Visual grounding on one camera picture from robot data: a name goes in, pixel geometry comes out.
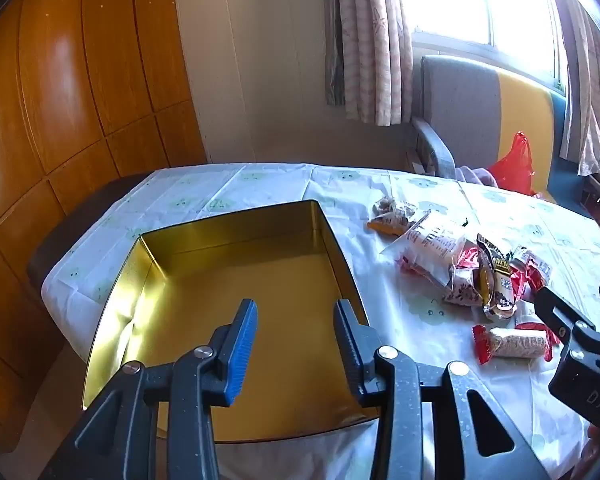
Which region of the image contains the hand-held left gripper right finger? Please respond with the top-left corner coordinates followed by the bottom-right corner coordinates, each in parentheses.
top-left (333, 300), bottom-right (551, 480)

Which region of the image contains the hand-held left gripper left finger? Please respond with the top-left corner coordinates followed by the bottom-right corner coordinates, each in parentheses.
top-left (37, 299), bottom-right (259, 480)

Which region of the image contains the small white snack packet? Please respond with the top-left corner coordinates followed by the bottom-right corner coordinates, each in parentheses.
top-left (515, 305), bottom-right (546, 328)

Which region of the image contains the red snack packet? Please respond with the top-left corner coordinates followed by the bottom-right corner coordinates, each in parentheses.
top-left (510, 247), bottom-right (553, 293)

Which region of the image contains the rice bar with red ends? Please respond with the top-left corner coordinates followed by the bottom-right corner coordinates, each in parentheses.
top-left (472, 324), bottom-right (556, 363)

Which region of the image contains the black gold snack packet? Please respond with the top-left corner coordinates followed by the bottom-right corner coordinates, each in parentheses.
top-left (476, 233), bottom-right (518, 322)

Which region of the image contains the gold tin box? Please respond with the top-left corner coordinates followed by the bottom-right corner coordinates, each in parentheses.
top-left (81, 200), bottom-right (381, 443)

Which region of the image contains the white red-patterned snack packet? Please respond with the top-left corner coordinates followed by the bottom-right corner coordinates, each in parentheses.
top-left (442, 247), bottom-right (486, 306)

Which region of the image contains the large clear red-print packet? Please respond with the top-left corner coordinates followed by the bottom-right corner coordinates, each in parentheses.
top-left (384, 210), bottom-right (473, 286)

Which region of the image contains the orange nut snack packet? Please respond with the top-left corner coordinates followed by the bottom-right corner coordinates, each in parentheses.
top-left (367, 196), bottom-right (433, 237)

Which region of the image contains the red plastic bag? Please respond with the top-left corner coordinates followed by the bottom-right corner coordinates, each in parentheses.
top-left (487, 131), bottom-right (546, 196)

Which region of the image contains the pink cloth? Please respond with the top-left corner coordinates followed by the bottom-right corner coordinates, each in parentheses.
top-left (452, 164), bottom-right (503, 188)

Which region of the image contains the white green-print tablecloth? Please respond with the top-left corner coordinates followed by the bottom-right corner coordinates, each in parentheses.
top-left (41, 162), bottom-right (600, 480)

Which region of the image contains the pink patterned curtain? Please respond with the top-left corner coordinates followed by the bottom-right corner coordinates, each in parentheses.
top-left (547, 0), bottom-right (600, 186)
top-left (322, 0), bottom-right (415, 127)

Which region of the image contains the grey yellow blue sofa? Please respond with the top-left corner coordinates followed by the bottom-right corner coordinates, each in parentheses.
top-left (405, 55), bottom-right (600, 241)

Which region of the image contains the wooden wardrobe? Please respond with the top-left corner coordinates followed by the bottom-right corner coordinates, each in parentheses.
top-left (0, 0), bottom-right (208, 456)

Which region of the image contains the window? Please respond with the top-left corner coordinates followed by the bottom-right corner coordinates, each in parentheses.
top-left (400, 0), bottom-right (568, 91)

